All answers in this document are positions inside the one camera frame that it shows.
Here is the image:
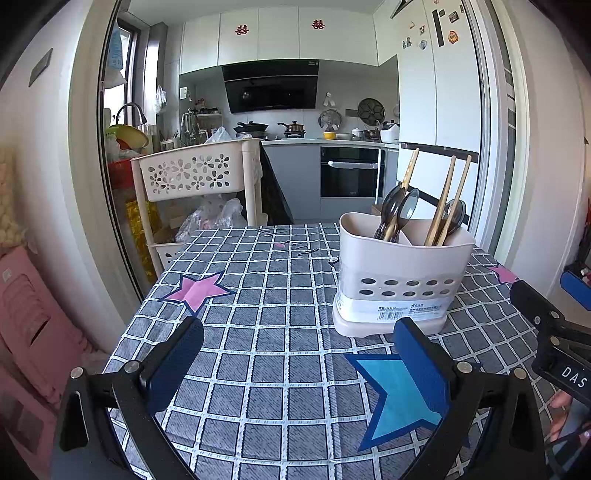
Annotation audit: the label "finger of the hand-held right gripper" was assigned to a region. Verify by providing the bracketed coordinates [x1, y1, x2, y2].
[510, 279, 566, 329]
[560, 270, 591, 311]

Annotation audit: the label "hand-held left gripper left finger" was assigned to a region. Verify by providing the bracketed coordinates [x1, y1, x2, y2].
[51, 316, 205, 480]

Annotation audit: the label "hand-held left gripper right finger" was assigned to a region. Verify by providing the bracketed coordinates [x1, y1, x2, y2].
[393, 316, 548, 480]

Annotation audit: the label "beige plastic utensil holder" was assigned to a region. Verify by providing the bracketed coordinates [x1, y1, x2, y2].
[332, 211, 476, 337]

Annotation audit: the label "person's right hand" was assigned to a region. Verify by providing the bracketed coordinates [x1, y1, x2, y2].
[549, 394, 591, 445]

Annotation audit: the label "grey checked tablecloth with stars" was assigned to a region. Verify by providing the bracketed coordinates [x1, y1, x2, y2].
[104, 223, 564, 480]

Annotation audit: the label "yellow oil bottle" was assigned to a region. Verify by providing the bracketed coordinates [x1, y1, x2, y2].
[124, 198, 160, 283]

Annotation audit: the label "pink plastic stool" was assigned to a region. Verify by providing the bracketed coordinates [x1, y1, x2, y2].
[0, 369, 61, 467]
[0, 244, 100, 402]

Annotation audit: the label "beige plastic storage trolley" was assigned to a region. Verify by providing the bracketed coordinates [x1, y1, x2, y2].
[130, 138, 264, 278]

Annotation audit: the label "red plastic basin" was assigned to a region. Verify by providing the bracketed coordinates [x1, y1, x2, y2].
[107, 157, 137, 190]

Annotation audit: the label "black built-in oven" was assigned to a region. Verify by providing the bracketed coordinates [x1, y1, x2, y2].
[320, 145, 386, 199]

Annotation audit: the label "grey base cabinet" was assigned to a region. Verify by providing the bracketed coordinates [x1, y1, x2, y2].
[261, 143, 321, 224]

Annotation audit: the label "yellow green bowl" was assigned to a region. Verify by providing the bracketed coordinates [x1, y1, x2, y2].
[105, 124, 151, 151]

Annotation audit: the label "bag of white balls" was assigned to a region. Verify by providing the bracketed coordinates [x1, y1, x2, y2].
[0, 148, 28, 250]

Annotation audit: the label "white refrigerator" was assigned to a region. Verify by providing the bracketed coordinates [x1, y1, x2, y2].
[397, 0, 481, 232]

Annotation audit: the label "black wok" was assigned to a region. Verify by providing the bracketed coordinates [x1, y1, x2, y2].
[233, 121, 269, 137]

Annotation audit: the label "round dark steamer rack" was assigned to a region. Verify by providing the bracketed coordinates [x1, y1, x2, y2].
[358, 98, 387, 126]

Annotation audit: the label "kitchen faucet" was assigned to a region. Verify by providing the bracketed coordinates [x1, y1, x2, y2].
[115, 102, 148, 127]

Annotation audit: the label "round metal strainer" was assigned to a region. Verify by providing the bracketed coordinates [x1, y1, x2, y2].
[318, 108, 343, 135]

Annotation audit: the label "group of fridge magnets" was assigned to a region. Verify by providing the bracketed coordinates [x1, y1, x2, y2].
[401, 7, 462, 51]

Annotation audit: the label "black range hood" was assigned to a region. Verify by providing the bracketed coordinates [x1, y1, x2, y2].
[222, 60, 320, 115]

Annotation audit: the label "hanging blue plastic bag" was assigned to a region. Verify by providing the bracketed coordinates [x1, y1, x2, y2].
[108, 30, 128, 86]

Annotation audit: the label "black cable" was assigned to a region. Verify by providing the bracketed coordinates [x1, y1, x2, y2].
[545, 431, 591, 455]

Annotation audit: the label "grey wall switch panel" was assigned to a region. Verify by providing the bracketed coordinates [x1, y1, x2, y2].
[28, 48, 54, 88]

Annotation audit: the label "white wall cabinets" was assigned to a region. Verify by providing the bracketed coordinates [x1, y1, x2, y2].
[180, 4, 400, 75]

